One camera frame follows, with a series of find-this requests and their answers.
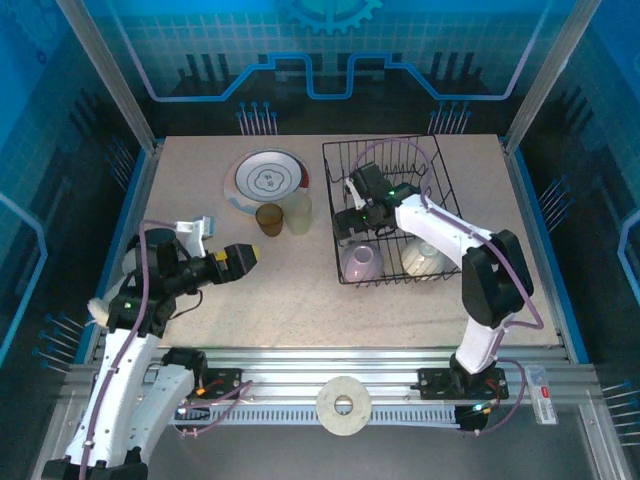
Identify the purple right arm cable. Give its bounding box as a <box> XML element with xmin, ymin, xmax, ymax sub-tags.
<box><xmin>353</xmin><ymin>138</ymin><xmax>546</xmax><ymax>437</ymax></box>

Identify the aluminium frame post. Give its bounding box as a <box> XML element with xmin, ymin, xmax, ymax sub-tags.
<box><xmin>53</xmin><ymin>0</ymin><xmax>164</xmax><ymax>154</ymax></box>
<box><xmin>504</xmin><ymin>0</ymin><xmax>604</xmax><ymax>154</ymax></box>

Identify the aluminium rail beam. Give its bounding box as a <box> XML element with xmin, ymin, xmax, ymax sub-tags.
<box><xmin>64</xmin><ymin>344</ymin><xmax>599</xmax><ymax>409</ymax></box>

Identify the white plate with grey rings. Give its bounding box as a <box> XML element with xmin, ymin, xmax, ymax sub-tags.
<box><xmin>234</xmin><ymin>152</ymin><xmax>304</xmax><ymax>204</ymax></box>

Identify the white plush cat toy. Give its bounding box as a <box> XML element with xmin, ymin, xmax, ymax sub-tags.
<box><xmin>87</xmin><ymin>247</ymin><xmax>141</xmax><ymax>331</ymax></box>

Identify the plate with colourful squiggle rim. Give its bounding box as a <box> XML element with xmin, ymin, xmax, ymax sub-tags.
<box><xmin>223</xmin><ymin>148</ymin><xmax>311</xmax><ymax>218</ymax></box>

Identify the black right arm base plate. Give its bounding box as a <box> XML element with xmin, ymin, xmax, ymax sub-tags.
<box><xmin>417</xmin><ymin>367</ymin><xmax>510</xmax><ymax>401</ymax></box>

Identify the amber glass cup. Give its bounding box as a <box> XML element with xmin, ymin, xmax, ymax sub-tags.
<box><xmin>255</xmin><ymin>202</ymin><xmax>285</xmax><ymax>238</ymax></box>

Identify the white ribbed ceramic bowl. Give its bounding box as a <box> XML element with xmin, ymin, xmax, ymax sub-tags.
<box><xmin>400</xmin><ymin>238</ymin><xmax>444</xmax><ymax>277</ymax></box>

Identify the black wire dish rack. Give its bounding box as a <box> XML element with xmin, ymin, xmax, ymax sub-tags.
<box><xmin>322</xmin><ymin>133</ymin><xmax>481</xmax><ymax>290</ymax></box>

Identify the lavender ceramic bowl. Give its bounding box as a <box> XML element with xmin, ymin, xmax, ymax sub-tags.
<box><xmin>340</xmin><ymin>243</ymin><xmax>385</xmax><ymax>282</ymax></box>

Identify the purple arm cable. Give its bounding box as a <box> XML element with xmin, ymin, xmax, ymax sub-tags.
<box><xmin>79</xmin><ymin>219</ymin><xmax>254</xmax><ymax>469</ymax></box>
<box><xmin>353</xmin><ymin>138</ymin><xmax>546</xmax><ymax>437</ymax></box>

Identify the white tape roll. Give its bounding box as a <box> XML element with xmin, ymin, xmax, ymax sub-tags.
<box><xmin>315</xmin><ymin>374</ymin><xmax>373</xmax><ymax>437</ymax></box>

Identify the grey slotted cable duct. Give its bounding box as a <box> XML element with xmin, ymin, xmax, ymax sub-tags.
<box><xmin>164</xmin><ymin>405</ymin><xmax>460</xmax><ymax>427</ymax></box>

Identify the white tag with red mark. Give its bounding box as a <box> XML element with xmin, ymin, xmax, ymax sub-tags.
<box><xmin>529</xmin><ymin>366</ymin><xmax>560</xmax><ymax>426</ymax></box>

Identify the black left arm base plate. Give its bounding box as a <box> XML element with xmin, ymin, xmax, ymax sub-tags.
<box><xmin>164</xmin><ymin>367</ymin><xmax>245</xmax><ymax>401</ymax></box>

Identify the frosted plastic tumbler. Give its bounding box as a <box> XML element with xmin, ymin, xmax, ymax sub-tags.
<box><xmin>280</xmin><ymin>192</ymin><xmax>314</xmax><ymax>236</ymax></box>

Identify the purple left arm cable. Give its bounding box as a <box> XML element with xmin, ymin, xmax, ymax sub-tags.
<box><xmin>79</xmin><ymin>219</ymin><xmax>254</xmax><ymax>469</ymax></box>

